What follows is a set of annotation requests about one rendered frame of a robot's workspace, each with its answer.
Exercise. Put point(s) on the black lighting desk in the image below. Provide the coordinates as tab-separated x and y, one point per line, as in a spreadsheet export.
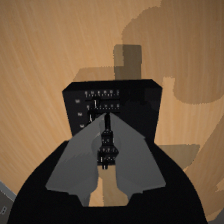
136	102

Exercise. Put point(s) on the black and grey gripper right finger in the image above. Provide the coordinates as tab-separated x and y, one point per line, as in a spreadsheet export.
142	167

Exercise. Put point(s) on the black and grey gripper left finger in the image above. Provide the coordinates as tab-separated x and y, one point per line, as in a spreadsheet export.
71	169

